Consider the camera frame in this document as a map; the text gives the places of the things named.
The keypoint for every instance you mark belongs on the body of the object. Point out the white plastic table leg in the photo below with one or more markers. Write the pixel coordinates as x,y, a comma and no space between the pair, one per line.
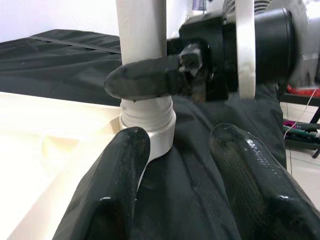
142,30

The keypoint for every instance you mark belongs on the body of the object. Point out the black tablecloth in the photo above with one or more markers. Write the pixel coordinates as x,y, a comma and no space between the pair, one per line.
62,57

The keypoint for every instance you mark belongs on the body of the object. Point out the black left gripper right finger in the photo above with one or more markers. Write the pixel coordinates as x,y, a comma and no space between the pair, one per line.
262,195

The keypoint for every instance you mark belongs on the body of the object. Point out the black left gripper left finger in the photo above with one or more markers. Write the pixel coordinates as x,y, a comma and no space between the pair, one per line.
117,180

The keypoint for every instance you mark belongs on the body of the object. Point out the white plastic table top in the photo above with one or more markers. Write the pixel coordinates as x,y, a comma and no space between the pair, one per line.
50,137

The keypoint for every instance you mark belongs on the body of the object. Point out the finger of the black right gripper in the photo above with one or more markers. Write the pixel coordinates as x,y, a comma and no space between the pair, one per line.
140,80

